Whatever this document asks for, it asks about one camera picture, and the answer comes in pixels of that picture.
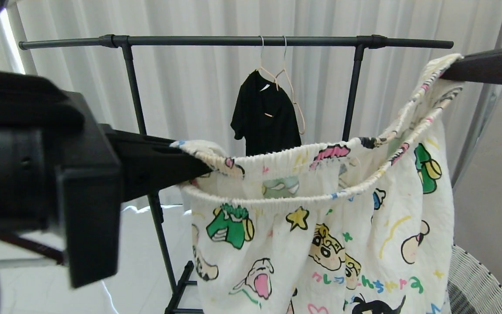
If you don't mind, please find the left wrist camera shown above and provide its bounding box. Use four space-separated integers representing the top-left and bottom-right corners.
0 0 86 133

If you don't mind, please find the pink clothes hanger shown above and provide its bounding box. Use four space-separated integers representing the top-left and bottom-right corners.
275 36 306 135
255 36 281 118

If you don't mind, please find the white curtain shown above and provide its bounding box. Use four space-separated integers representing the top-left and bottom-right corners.
0 0 502 210

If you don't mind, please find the white laundry basket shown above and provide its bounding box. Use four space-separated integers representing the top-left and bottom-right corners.
445 244 502 314

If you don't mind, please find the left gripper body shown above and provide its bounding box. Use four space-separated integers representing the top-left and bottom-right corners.
0 89 124 288

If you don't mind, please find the black clothes rack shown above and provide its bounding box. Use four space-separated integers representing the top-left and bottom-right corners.
19 34 454 314

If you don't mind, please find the black t-shirt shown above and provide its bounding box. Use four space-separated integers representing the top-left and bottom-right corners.
231 70 302 157

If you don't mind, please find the cream printed garment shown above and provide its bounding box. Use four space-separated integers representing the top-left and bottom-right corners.
170 53 464 314

